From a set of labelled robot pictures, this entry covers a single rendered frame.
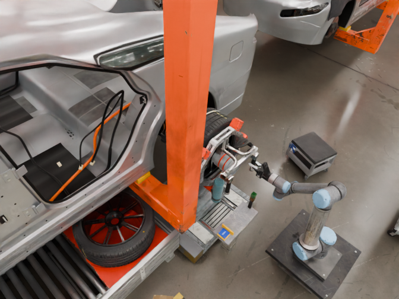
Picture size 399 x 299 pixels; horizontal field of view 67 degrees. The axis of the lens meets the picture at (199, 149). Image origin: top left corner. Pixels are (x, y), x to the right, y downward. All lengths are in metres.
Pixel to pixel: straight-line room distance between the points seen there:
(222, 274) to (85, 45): 2.18
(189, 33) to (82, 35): 0.76
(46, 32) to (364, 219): 3.32
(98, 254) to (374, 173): 3.24
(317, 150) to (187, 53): 2.58
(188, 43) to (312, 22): 3.36
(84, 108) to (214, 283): 1.91
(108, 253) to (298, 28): 3.58
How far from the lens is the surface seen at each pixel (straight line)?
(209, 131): 2.32
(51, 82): 3.24
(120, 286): 2.53
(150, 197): 2.52
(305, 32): 4.59
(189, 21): 1.27
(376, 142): 4.70
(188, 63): 1.36
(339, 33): 5.66
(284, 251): 2.84
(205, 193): 3.08
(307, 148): 3.64
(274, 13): 4.54
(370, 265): 3.48
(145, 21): 2.10
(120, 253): 2.51
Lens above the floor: 2.75
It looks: 47 degrees down
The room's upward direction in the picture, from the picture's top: 5 degrees clockwise
